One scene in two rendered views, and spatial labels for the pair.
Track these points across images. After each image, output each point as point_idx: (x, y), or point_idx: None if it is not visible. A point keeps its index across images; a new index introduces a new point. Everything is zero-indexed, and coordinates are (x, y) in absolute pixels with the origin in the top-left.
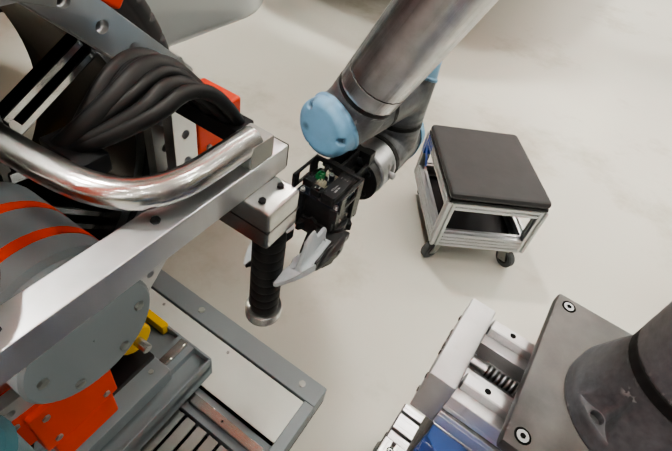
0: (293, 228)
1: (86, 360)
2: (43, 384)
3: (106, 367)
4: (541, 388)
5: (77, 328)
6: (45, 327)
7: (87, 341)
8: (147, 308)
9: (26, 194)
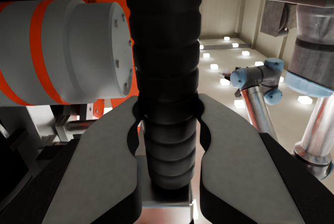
0: (139, 213)
1: (124, 37)
2: (131, 44)
3: (118, 11)
4: None
5: (128, 71)
6: None
7: (125, 55)
8: (113, 53)
9: (10, 105)
